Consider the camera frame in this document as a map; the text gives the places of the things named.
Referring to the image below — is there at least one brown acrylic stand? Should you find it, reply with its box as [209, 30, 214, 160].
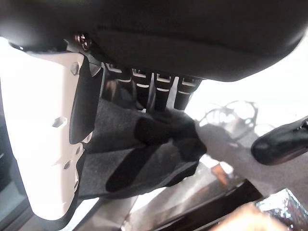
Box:
[122, 179, 264, 231]

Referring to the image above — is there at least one round glass washer door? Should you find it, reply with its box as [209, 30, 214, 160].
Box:
[255, 189, 308, 231]

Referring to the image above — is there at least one black object at left edge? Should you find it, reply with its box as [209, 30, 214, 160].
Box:
[251, 115, 308, 166]

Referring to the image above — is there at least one black garment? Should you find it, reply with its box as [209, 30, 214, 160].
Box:
[78, 97, 208, 200]

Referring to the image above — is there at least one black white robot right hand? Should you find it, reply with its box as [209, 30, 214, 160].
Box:
[0, 0, 308, 221]

